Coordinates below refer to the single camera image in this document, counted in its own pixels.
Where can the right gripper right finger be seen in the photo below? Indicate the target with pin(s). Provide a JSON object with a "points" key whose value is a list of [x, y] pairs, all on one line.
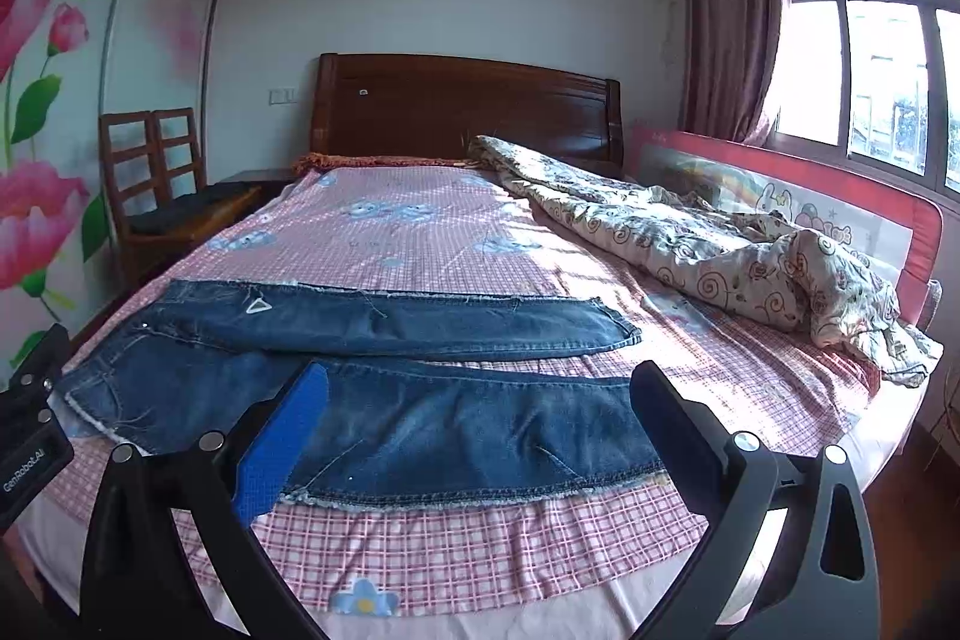
{"points": [[822, 580]]}

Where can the black chair cushion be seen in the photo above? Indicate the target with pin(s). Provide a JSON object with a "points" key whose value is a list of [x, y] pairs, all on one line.
{"points": [[165, 218]]}

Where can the maroon curtain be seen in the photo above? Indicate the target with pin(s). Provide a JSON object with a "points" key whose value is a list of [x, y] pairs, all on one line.
{"points": [[731, 52]]}

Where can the floral beige quilt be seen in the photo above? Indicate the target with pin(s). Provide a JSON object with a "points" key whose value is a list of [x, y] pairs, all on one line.
{"points": [[697, 235]]}

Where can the dark wooden nightstand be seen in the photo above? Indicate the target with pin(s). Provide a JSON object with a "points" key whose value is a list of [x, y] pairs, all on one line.
{"points": [[270, 182]]}

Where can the dark wooden headboard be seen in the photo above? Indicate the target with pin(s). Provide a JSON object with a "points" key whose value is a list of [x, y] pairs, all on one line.
{"points": [[433, 106]]}

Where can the wooden chair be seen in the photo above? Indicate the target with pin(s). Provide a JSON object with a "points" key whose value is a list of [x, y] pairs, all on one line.
{"points": [[148, 158]]}

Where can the orange fringed cloth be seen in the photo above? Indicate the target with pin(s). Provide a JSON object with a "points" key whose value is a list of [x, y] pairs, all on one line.
{"points": [[323, 162]]}

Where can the floral sliding wardrobe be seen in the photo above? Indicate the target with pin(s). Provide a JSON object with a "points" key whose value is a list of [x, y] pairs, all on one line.
{"points": [[65, 64]]}

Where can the window with dark frame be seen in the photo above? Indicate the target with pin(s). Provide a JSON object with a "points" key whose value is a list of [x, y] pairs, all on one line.
{"points": [[873, 83]]}

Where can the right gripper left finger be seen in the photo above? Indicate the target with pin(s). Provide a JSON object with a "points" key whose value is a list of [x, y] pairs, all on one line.
{"points": [[137, 581]]}

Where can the pink checked bed sheet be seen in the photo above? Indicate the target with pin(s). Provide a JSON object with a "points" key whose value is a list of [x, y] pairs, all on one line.
{"points": [[587, 565]]}

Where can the pink bed guard rail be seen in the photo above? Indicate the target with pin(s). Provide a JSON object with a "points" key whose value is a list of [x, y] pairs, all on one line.
{"points": [[899, 232]]}

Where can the blue denim jeans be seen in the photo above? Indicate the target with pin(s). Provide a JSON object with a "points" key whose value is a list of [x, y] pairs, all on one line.
{"points": [[434, 401]]}

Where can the white wall switch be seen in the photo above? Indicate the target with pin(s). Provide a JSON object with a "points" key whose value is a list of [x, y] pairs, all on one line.
{"points": [[281, 96]]}

